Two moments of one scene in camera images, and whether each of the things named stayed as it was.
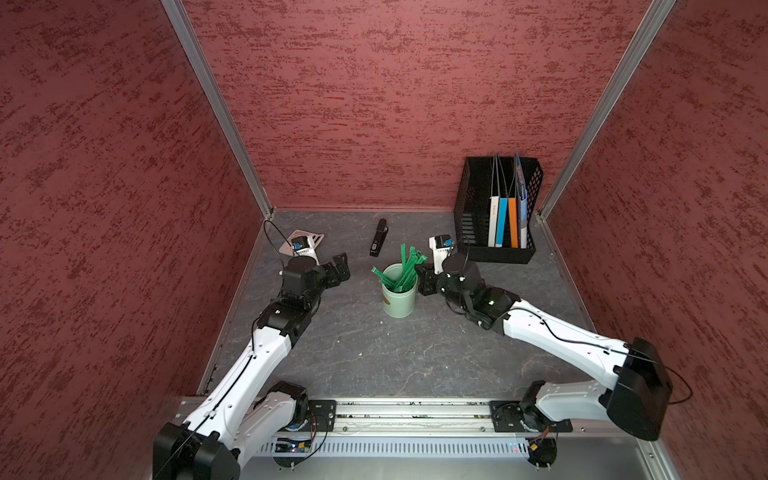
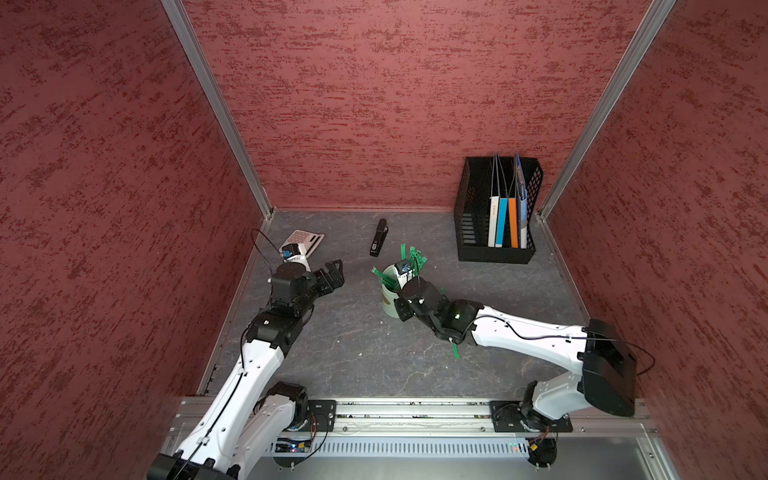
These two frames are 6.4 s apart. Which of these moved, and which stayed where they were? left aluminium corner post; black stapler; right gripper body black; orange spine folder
Moved: right gripper body black
Stayed: black stapler; left aluminium corner post; orange spine folder
